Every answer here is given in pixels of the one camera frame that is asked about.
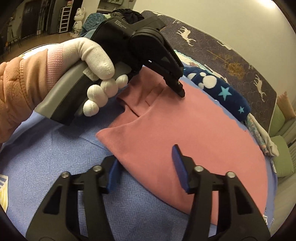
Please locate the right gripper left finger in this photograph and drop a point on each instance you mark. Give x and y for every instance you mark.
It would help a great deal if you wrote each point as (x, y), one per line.
(57, 216)

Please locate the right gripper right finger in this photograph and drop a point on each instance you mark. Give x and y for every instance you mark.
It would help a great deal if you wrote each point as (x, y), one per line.
(238, 216)

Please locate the pink knit garment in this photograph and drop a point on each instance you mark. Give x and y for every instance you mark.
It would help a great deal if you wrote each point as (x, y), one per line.
(156, 118)

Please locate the orange sleeved left forearm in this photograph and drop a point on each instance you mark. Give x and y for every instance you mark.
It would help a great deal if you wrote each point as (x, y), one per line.
(23, 87)

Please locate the black clothes pile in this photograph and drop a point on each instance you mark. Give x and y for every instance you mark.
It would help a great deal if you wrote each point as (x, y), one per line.
(127, 15)

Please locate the folded white and floral clothes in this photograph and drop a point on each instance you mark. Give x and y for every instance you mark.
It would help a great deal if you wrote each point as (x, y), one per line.
(267, 146)

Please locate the white gloved left hand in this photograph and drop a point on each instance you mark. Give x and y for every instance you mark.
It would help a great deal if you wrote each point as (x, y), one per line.
(61, 57)

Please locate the teal fleece blanket pile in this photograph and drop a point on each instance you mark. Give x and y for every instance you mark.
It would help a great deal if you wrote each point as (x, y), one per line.
(91, 23)

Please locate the white cat figurine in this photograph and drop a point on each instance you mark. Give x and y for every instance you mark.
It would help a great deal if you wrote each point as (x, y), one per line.
(78, 18)

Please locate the dark deer pattern mattress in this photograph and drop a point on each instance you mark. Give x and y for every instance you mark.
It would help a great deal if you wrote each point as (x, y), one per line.
(209, 51)

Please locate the white floral quilt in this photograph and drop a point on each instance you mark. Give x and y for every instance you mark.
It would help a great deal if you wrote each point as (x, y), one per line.
(191, 62)

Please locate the green cushion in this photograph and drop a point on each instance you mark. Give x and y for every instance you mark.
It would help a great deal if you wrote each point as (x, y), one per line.
(283, 163)
(279, 125)

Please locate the white ladder shelf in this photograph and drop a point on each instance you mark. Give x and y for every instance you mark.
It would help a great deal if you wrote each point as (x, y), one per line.
(64, 19)

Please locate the navy star fleece roll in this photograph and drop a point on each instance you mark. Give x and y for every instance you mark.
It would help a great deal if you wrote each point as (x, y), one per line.
(220, 90)

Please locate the beige pillow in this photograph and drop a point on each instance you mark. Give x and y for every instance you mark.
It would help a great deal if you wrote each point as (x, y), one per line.
(285, 106)

